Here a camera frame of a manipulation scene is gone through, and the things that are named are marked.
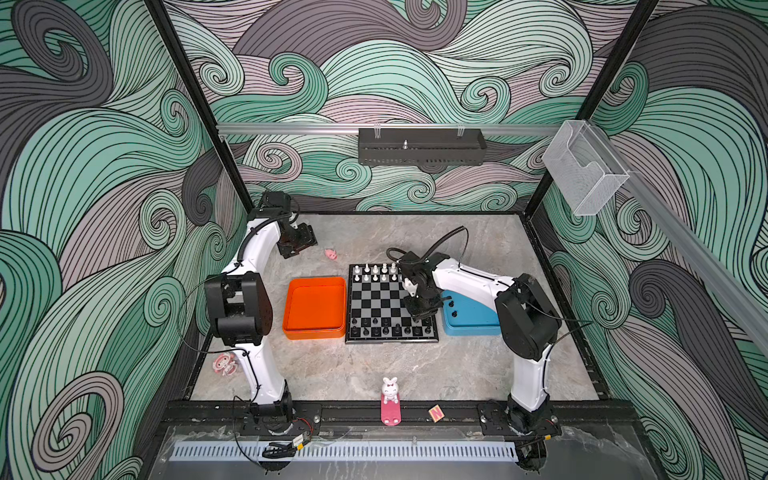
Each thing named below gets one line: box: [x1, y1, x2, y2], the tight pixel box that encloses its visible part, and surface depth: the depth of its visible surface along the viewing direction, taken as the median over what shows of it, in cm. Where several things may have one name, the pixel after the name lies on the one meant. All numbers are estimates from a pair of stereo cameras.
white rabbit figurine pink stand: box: [380, 377, 401, 427], surface depth 74 cm
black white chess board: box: [345, 263, 439, 345], surface depth 92 cm
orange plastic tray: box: [283, 276, 346, 340], surface depth 95 cm
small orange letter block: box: [428, 404, 445, 422], surface depth 75 cm
